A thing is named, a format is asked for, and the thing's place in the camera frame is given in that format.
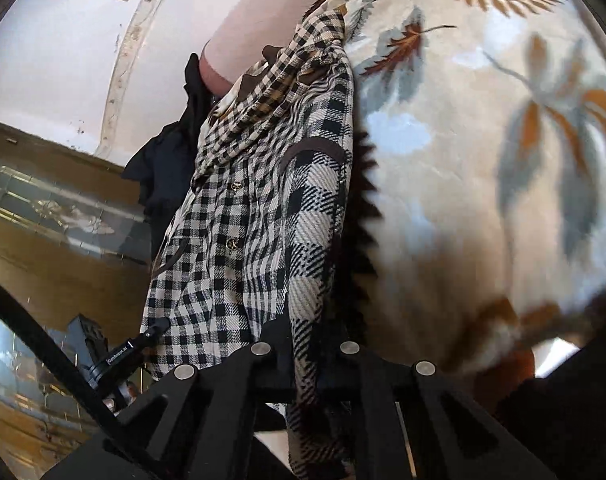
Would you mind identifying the dark navy garment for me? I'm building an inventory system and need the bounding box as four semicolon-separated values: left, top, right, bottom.
122;118;198;259

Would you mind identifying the black white checkered coat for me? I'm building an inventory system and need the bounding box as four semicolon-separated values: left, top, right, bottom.
142;10;354;479

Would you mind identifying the wooden wardrobe with glass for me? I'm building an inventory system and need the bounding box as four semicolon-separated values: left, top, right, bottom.
0;124;150;479

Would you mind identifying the leaf patterned plush blanket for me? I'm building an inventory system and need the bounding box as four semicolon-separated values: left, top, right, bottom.
302;0;606;411

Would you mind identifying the black garment under pillow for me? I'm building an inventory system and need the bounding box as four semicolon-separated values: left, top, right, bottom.
181;53;215;136

